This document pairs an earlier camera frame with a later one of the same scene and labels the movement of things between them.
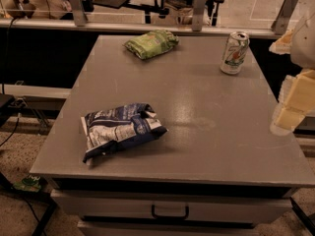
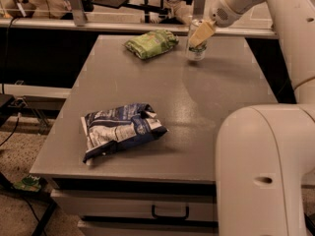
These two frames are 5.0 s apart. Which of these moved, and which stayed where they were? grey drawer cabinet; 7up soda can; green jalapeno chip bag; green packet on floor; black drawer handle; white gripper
Moved: white gripper; 7up soda can
Stayed: black drawer handle; green jalapeno chip bag; green packet on floor; grey drawer cabinet
